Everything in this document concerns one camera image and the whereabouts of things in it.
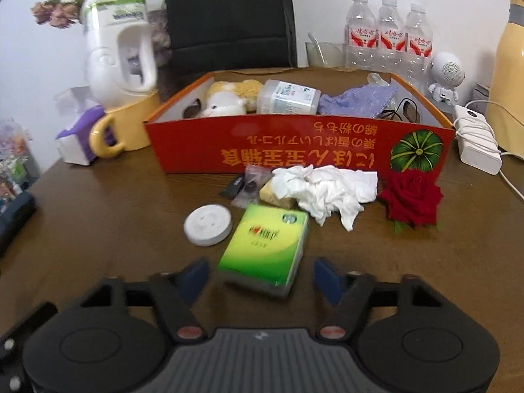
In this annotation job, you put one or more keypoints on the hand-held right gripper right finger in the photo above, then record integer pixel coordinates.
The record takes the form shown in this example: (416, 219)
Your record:
(327, 281)

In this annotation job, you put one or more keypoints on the dark blue case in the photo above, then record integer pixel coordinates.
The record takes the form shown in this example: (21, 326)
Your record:
(14, 221)

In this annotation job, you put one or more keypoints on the small black sachet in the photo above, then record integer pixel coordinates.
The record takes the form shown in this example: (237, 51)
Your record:
(232, 186)

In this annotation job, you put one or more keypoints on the red rose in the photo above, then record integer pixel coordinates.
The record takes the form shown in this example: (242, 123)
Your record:
(411, 198)

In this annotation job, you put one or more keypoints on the white round lid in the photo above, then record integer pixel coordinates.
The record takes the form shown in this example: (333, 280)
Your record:
(206, 225)

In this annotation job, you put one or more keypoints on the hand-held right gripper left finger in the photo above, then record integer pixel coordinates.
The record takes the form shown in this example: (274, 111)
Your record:
(196, 280)

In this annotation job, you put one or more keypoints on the green tissue pack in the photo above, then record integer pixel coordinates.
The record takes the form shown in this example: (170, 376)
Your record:
(264, 245)

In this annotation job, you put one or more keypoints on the white tissue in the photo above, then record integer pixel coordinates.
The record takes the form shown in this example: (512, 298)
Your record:
(327, 190)

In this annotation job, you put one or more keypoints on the black glasses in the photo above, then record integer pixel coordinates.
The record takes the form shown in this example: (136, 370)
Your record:
(403, 110)

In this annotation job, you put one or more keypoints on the black paper bag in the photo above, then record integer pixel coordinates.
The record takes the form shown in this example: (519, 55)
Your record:
(229, 20)

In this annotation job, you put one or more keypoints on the yellow mug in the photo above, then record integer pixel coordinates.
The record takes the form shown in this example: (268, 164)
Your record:
(137, 125)

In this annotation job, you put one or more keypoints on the yellow block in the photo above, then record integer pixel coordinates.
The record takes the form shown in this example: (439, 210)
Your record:
(268, 194)

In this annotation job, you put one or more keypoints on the red cardboard box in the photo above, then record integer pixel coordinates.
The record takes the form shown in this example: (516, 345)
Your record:
(286, 143)

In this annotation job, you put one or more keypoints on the metal spoon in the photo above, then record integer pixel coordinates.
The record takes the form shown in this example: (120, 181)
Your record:
(315, 45)

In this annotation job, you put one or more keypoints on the white detergent bottle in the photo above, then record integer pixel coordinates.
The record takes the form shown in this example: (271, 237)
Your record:
(104, 69)

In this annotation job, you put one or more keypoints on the small grey box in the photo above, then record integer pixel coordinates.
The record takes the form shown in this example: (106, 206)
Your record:
(482, 93)

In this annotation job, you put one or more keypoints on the plastic bottle with white label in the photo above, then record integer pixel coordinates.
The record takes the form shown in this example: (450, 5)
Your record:
(288, 98)

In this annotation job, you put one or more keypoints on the purple tissue pack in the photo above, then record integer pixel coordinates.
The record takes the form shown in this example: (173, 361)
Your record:
(75, 141)

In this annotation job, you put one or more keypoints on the glass container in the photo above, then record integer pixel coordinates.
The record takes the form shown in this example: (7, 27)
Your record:
(331, 55)

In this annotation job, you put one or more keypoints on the shelf of colourful small items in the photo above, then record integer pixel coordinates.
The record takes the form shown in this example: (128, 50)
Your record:
(14, 159)

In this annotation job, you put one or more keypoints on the clear water bottle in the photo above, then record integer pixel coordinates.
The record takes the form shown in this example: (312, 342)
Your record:
(361, 32)
(419, 43)
(391, 37)

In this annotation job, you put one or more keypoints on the brown fuzzy cloth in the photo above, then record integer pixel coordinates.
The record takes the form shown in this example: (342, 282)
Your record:
(160, 35)

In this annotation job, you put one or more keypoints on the yellow and white plush toy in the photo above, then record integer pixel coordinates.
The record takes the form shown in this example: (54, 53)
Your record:
(225, 98)

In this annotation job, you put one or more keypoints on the yellow kettle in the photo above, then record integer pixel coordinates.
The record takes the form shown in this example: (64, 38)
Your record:
(509, 90)

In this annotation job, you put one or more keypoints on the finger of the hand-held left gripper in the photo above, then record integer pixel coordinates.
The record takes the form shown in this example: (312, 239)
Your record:
(16, 360)

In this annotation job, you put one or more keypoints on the white robot speaker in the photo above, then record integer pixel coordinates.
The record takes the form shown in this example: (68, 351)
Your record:
(447, 71)

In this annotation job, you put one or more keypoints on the white power strip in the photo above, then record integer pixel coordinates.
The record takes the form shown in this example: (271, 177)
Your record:
(477, 147)

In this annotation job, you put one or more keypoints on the clear sachet with dark disc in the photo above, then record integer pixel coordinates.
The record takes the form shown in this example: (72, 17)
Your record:
(250, 188)

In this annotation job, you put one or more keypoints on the purple cloth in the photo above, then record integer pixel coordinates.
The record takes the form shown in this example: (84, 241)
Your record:
(354, 102)

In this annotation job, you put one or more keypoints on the clear plastic wrapper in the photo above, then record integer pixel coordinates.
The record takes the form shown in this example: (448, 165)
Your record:
(377, 80)

